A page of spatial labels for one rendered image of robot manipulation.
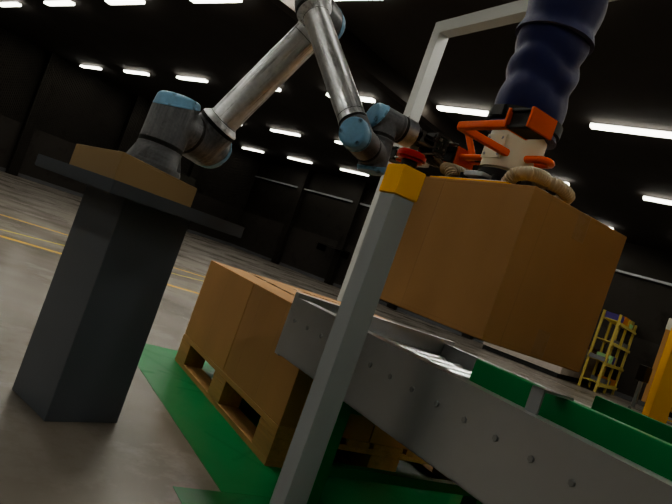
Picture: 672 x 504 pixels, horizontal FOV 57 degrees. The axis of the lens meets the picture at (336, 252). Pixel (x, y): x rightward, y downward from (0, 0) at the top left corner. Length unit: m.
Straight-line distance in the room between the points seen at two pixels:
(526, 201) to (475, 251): 0.19
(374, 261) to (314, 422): 0.38
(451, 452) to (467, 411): 0.09
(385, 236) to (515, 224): 0.36
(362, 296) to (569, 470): 0.55
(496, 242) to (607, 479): 0.70
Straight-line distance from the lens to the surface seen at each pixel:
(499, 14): 5.62
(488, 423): 1.29
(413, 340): 2.28
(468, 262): 1.66
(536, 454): 1.21
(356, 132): 1.78
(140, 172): 1.98
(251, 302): 2.66
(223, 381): 2.71
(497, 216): 1.64
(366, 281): 1.40
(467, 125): 1.74
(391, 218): 1.41
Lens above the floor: 0.73
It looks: 1 degrees up
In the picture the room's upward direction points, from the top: 20 degrees clockwise
